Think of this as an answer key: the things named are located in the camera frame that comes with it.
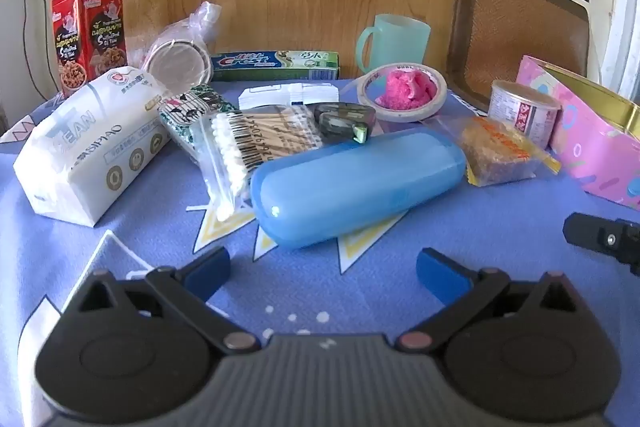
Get white round tin can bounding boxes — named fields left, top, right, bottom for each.
left=488, top=80, right=561, bottom=150

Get patterned tissue packet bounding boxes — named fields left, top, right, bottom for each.
left=158, top=84, right=236, bottom=161

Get red snack box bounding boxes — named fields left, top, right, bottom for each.
left=51, top=0, right=128, bottom=98

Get white keychain bag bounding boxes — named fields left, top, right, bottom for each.
left=238, top=82, right=340, bottom=110

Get blue patterned tablecloth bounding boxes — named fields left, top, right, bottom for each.
left=1, top=142, right=639, bottom=426

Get black wall cable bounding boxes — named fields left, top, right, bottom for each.
left=16, top=0, right=58, bottom=98

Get pink fluffy soft object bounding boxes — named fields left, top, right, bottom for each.
left=375, top=69, right=437, bottom=110

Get pink tin box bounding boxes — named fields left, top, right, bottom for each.
left=516, top=55, right=640, bottom=210

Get cotton swabs bag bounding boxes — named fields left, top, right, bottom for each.
left=191, top=105, right=323, bottom=221

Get paper cups in plastic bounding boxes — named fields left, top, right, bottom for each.
left=142, top=1, right=222, bottom=94

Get blue plastic glasses case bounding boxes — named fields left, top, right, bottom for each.
left=250, top=127, right=466, bottom=248

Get green correction tape dispenser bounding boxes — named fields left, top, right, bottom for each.
left=308, top=102, right=376, bottom=144

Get white window frame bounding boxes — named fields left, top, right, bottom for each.
left=600, top=0, right=639, bottom=102

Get teal plastic mug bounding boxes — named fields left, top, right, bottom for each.
left=355, top=14, right=432, bottom=74

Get snack cake in bag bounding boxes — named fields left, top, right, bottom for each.
left=437, top=116, right=561, bottom=187

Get green toothpaste box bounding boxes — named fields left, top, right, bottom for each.
left=212, top=50, right=340, bottom=81

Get white tissue pack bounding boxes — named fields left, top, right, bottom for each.
left=14, top=66, right=168, bottom=228

